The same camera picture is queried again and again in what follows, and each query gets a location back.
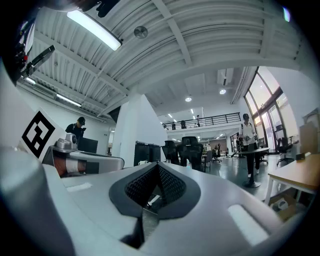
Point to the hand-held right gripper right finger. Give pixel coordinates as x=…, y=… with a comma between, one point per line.
x=212, y=200

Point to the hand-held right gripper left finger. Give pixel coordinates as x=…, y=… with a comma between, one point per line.
x=95, y=200

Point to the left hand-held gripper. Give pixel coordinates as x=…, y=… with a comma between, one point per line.
x=37, y=133

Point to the black computer monitor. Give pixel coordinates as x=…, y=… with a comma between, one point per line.
x=88, y=145

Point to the black cabinet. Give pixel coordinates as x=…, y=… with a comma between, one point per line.
x=146, y=153

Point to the black mesh office chair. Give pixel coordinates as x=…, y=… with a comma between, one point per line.
x=191, y=152
x=171, y=151

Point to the open cardboard box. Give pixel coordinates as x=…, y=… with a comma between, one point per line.
x=285, y=206

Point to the long ceiling tube light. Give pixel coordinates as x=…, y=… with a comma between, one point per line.
x=68, y=99
x=95, y=28

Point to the black mezzanine railing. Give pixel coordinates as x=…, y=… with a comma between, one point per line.
x=212, y=119

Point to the round ceiling downlight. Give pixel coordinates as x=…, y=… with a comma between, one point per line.
x=222, y=91
x=188, y=99

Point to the large dark-framed window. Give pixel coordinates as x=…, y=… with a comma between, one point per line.
x=265, y=100

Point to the stack of cardboard boxes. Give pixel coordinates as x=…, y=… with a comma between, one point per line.
x=310, y=132

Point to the white ceiling air conditioner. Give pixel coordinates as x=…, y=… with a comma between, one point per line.
x=225, y=76

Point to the black round pedestal table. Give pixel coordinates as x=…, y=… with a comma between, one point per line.
x=251, y=152

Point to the wooden desk with white frame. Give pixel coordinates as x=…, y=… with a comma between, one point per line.
x=297, y=172

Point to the black head-worn camera rig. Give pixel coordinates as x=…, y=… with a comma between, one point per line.
x=17, y=50

